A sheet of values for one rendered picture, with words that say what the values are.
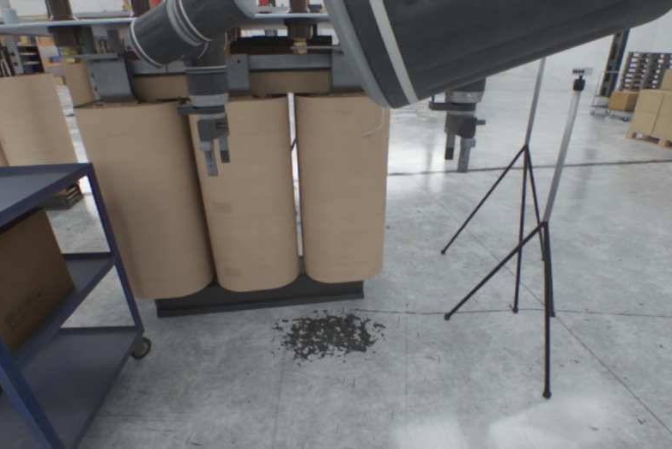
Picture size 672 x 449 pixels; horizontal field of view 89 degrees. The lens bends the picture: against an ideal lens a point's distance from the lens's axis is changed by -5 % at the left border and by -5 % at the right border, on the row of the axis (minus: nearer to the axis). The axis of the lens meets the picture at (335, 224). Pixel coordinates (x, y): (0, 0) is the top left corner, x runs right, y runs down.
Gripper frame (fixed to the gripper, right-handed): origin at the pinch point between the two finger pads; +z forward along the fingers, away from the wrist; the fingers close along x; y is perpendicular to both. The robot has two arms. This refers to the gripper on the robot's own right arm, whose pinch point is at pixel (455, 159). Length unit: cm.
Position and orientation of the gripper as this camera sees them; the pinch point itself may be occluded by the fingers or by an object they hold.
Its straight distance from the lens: 113.9
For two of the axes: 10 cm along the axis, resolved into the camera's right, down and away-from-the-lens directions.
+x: 0.0, -4.4, 9.0
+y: 10.0, -0.1, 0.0
